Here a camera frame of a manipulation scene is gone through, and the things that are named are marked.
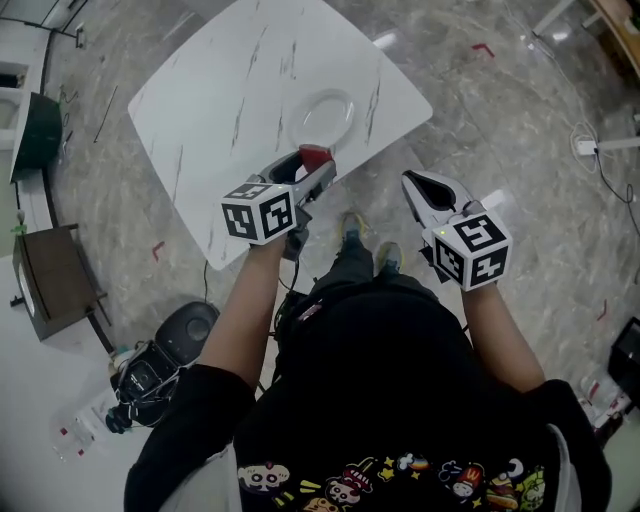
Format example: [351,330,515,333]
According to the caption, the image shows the white marble table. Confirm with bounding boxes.
[126,0,434,272]

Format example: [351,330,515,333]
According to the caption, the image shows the black box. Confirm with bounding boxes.
[606,316,640,397]

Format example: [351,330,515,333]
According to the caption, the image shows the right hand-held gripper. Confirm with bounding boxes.
[402,169,514,292]

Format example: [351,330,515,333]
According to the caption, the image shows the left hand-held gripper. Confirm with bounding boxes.
[221,150,338,260]

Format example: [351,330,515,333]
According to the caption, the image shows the clear glass plate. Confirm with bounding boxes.
[288,88,357,152]

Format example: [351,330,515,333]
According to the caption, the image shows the yellow and blue sneaker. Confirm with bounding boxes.
[338,210,372,247]
[374,240,405,275]

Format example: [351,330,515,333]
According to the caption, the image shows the black equipment bag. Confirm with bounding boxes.
[108,339,189,434]

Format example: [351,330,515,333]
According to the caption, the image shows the person's black trousers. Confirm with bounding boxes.
[308,233,442,304]

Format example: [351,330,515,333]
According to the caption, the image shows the small red object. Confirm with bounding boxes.
[298,143,335,175]

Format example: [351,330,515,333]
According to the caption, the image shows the black floor cable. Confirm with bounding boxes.
[593,147,640,244]

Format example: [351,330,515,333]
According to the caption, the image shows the white side desk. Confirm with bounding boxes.
[0,253,151,512]

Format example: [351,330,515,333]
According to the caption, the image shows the clear packets with red labels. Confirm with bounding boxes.
[51,413,97,465]

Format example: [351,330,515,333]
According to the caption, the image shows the person's left forearm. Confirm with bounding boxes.
[198,239,292,397]

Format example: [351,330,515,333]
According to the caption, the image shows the person's right forearm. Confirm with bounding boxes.
[458,283,547,397]

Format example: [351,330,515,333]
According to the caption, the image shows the person's black printed shirt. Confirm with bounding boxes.
[123,285,614,512]

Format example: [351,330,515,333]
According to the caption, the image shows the grey shoulder strap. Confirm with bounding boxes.
[546,422,585,512]

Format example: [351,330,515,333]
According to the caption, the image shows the black rounded case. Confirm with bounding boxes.
[153,299,222,374]

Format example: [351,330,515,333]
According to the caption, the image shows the white floor cable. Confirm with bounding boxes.
[517,27,601,174]

